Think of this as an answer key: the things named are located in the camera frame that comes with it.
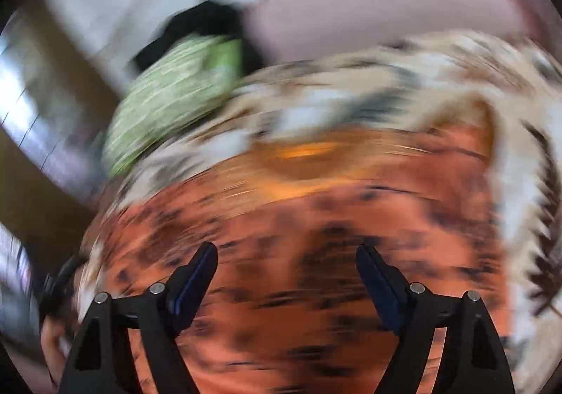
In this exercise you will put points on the person's left hand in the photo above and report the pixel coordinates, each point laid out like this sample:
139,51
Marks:
52,345

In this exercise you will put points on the orange black floral garment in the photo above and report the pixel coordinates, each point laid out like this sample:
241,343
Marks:
285,222

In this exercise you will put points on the cream leaf print blanket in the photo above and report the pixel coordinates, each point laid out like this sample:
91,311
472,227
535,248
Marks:
351,82

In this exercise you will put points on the black cloth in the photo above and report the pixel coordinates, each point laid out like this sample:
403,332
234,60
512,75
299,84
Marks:
197,20

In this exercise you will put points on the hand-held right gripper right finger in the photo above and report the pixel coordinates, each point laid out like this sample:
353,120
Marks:
381,284

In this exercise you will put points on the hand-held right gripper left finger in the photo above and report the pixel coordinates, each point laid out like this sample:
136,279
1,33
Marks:
193,284

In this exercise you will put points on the green patterned cloth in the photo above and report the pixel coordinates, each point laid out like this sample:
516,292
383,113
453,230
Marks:
175,104

